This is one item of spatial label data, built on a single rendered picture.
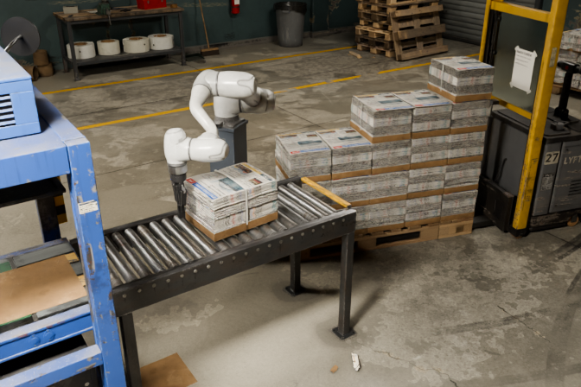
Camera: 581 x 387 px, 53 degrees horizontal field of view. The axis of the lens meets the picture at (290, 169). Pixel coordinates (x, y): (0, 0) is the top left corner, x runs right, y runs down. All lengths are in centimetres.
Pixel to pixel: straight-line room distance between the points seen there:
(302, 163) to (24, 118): 207
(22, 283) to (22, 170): 85
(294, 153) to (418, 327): 131
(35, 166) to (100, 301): 59
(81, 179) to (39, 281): 79
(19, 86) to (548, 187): 368
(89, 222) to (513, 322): 260
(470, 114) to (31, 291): 295
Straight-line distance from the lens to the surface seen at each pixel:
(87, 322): 253
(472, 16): 1160
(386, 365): 334
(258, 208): 288
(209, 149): 259
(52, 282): 270
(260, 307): 370
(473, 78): 413
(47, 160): 201
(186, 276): 265
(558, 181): 471
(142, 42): 944
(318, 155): 378
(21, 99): 212
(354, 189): 398
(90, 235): 215
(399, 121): 394
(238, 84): 302
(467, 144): 428
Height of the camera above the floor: 224
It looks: 24 degrees down
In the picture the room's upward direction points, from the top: straight up
